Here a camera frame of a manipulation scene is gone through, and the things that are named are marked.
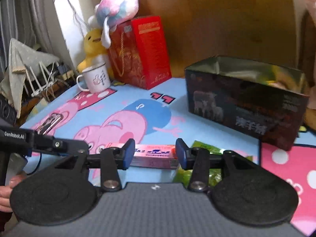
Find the white enamel mug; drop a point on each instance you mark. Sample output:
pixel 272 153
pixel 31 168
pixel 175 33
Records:
pixel 95 77

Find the red gift box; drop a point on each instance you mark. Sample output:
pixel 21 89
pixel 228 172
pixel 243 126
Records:
pixel 138 53

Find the brown wooden chair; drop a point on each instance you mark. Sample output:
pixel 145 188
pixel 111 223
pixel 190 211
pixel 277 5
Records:
pixel 307 65

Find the pink long candy box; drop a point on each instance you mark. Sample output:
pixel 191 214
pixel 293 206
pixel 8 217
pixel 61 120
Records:
pixel 155 156

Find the yellow duck plush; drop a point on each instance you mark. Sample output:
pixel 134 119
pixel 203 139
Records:
pixel 95 52

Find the Peppa Pig bed sheet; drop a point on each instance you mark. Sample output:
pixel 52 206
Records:
pixel 156 118

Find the pastel unicorn plush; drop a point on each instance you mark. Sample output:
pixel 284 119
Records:
pixel 108 14

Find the smartphone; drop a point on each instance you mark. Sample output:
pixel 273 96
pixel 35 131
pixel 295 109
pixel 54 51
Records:
pixel 49 123

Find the dark green pickle packet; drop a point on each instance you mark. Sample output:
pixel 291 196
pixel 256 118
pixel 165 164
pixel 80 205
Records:
pixel 183 176

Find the grey folded cloth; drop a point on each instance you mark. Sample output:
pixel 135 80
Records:
pixel 23 61

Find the white wifi router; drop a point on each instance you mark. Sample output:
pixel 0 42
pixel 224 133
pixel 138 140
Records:
pixel 49 83

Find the black speaker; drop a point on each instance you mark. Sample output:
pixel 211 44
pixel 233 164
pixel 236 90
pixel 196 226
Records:
pixel 8 114

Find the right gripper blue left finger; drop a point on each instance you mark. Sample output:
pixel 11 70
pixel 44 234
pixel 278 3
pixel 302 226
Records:
pixel 113 159

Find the person's left hand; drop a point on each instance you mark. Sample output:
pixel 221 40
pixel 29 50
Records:
pixel 5 192

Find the black cardboard box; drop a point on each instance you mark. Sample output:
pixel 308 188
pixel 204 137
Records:
pixel 262 100

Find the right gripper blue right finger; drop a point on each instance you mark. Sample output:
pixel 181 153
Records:
pixel 197 160

